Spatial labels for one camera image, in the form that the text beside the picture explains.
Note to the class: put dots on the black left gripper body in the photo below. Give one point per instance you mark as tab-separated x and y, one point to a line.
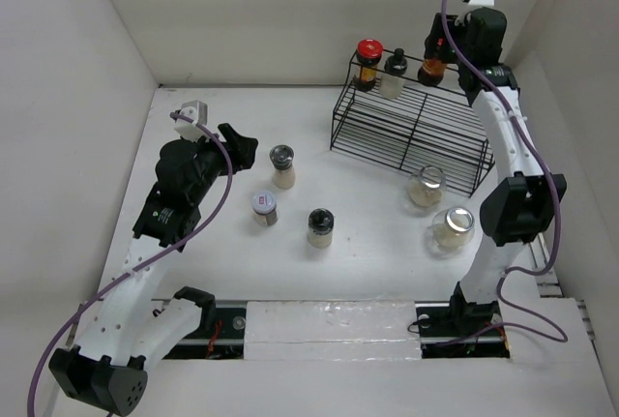
213	163

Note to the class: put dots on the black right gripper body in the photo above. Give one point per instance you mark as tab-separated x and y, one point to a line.
461	34

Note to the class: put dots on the orange label jar red lid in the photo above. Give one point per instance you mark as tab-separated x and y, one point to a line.
433	68

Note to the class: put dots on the black pump cap salt bottle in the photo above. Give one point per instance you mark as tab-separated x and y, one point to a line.
392	80

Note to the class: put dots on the dark sauce jar red lid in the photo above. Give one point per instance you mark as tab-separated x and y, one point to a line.
368	55

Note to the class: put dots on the black knob cap salt bottle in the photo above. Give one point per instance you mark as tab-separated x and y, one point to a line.
321	223

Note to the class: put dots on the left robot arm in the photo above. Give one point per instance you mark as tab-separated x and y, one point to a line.
108	366

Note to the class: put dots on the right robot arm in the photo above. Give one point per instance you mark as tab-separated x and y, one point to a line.
526	199

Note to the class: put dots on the round glass jar metal rim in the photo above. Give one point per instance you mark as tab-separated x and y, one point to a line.
426	187

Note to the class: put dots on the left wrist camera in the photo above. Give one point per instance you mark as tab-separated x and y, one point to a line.
193	117

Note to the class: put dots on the black wire rack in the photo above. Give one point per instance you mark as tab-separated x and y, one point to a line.
421	126

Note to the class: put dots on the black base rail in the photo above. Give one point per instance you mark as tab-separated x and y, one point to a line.
334	331

